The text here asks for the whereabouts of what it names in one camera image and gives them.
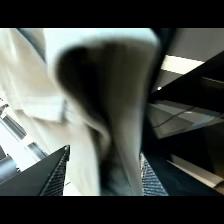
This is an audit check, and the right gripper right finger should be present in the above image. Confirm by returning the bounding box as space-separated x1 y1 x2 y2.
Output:
139 151 222 197

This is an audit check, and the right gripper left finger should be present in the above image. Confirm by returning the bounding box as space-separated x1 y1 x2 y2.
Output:
0 144 71 197

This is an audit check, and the beige shirt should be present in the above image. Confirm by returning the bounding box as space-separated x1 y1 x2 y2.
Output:
0 28 162 197

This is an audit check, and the silver frame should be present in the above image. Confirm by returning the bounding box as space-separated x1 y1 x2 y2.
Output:
0 103 48 184

